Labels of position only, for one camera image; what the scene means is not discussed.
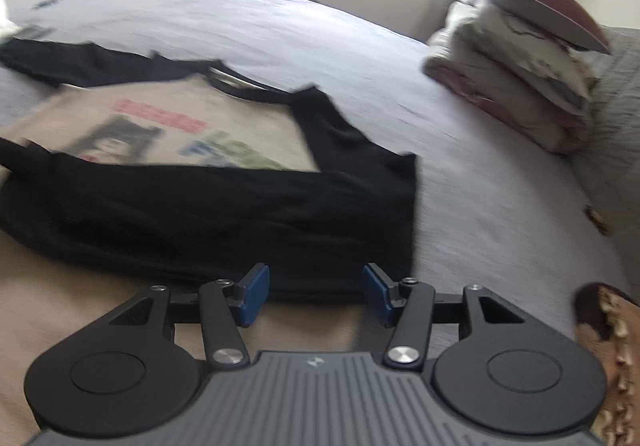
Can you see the brown ruffled blanket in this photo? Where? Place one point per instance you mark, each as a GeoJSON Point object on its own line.
{"type": "Point", "coordinates": [607, 324]}

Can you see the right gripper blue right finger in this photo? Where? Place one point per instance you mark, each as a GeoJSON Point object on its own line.
{"type": "Point", "coordinates": [407, 307]}

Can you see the white cloth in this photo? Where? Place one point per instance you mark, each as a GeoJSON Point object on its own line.
{"type": "Point", "coordinates": [8, 28]}

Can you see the grey quilted headboard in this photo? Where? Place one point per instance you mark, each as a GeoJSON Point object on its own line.
{"type": "Point", "coordinates": [608, 165]}

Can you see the maroon grey pillow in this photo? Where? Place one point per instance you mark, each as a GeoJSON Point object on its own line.
{"type": "Point", "coordinates": [564, 19]}

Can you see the folded grey pink quilt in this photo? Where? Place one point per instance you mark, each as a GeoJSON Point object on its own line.
{"type": "Point", "coordinates": [513, 71]}

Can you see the grey folded garment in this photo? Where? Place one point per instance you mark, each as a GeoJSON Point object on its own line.
{"type": "Point", "coordinates": [34, 32]}

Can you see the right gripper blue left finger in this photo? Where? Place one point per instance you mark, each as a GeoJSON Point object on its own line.
{"type": "Point", "coordinates": [224, 307]}

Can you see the cream and black sweatshirt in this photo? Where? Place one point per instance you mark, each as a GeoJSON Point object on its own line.
{"type": "Point", "coordinates": [144, 172]}

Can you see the black label on sheet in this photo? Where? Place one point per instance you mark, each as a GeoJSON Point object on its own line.
{"type": "Point", "coordinates": [44, 4]}

